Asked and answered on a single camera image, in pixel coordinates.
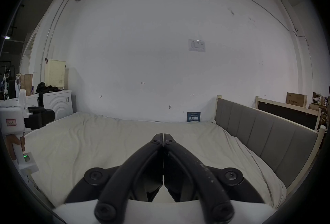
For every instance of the white paper sheet on wall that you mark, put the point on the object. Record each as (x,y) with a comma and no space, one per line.
(197,45)

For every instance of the cream pegboard panel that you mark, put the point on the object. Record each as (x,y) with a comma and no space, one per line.
(55,74)

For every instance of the person's left hand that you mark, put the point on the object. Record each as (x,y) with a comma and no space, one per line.
(12,148)

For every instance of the brown paper bag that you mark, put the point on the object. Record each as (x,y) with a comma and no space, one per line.
(26,84)

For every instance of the grey padded headboard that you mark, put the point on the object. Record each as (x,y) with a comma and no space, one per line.
(260,135)

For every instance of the bed with beige sheet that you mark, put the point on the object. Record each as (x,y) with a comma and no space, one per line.
(85,145)

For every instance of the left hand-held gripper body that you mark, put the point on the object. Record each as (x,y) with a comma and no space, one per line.
(13,117)

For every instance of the dark blue card sign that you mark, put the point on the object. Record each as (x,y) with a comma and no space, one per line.
(193,116)

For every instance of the black garment pile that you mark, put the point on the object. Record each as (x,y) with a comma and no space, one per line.
(46,87)

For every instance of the black panel in pale frame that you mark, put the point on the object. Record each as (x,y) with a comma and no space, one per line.
(288,113)

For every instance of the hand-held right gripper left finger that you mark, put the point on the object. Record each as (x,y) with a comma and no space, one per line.
(134,166)

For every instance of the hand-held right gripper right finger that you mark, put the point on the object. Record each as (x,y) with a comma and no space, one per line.
(196,166)

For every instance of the brown carton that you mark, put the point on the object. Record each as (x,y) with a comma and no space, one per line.
(296,99)

